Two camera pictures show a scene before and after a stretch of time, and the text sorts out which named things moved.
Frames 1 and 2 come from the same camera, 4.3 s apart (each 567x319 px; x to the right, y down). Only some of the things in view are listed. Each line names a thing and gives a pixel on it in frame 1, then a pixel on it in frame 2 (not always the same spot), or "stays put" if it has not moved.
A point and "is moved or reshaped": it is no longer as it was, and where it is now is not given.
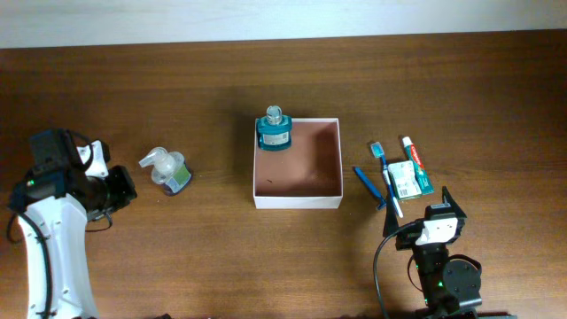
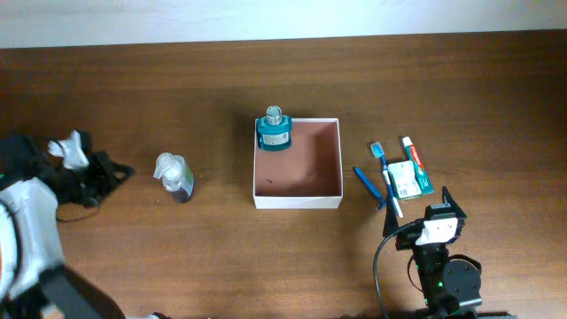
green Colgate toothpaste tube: x=423 y=175 stays put
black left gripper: x=128 y=191 -> x=102 y=162
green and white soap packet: x=404 y=181 stays put
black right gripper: x=407 y=237 stays put
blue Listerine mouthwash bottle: x=274 y=130 stays put
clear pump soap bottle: x=169 y=169 is moved or reshaped
